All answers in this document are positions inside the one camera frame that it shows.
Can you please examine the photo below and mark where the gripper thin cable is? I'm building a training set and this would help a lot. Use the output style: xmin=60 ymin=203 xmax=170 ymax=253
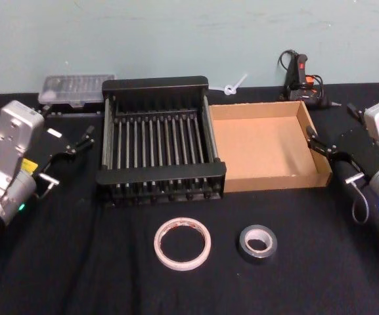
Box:
xmin=345 ymin=173 xmax=371 ymax=226
xmin=35 ymin=173 xmax=60 ymax=200

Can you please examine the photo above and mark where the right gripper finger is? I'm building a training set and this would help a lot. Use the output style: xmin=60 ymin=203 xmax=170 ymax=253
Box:
xmin=305 ymin=125 xmax=340 ymax=162
xmin=346 ymin=103 xmax=367 ymax=125

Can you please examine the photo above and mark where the white tape roll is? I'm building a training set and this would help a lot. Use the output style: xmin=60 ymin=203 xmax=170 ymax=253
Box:
xmin=153 ymin=217 xmax=212 ymax=272

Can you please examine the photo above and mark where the right gripper thin cable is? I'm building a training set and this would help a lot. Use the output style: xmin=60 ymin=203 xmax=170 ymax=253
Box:
xmin=345 ymin=173 xmax=371 ymax=226

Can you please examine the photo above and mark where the black table cloth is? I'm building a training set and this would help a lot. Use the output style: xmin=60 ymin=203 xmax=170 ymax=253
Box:
xmin=0 ymin=81 xmax=379 ymax=315

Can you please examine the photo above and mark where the silver tape roll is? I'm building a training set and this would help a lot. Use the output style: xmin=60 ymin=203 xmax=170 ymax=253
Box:
xmin=235 ymin=224 xmax=278 ymax=266

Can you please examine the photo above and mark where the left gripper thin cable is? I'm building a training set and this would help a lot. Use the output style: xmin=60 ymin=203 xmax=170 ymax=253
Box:
xmin=35 ymin=173 xmax=60 ymax=200

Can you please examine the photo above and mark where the black corded tool red switch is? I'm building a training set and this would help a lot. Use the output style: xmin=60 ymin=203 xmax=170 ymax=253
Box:
xmin=277 ymin=49 xmax=341 ymax=111

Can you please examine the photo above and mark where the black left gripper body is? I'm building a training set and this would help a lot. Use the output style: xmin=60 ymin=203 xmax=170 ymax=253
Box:
xmin=28 ymin=127 xmax=76 ymax=175

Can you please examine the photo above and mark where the black rack with steel bars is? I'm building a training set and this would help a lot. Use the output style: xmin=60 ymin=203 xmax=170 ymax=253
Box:
xmin=95 ymin=75 xmax=227 ymax=208

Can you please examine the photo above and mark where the clear plastic case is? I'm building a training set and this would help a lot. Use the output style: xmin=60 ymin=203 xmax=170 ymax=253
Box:
xmin=37 ymin=73 xmax=116 ymax=109

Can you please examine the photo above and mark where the pale wall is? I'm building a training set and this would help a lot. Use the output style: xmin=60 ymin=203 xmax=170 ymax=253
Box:
xmin=0 ymin=0 xmax=379 ymax=96

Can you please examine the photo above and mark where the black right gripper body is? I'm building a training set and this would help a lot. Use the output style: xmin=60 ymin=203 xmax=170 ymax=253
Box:
xmin=335 ymin=126 xmax=379 ymax=180

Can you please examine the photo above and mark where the shallow brown cardboard tray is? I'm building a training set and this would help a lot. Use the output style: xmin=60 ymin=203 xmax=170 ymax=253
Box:
xmin=208 ymin=100 xmax=333 ymax=194

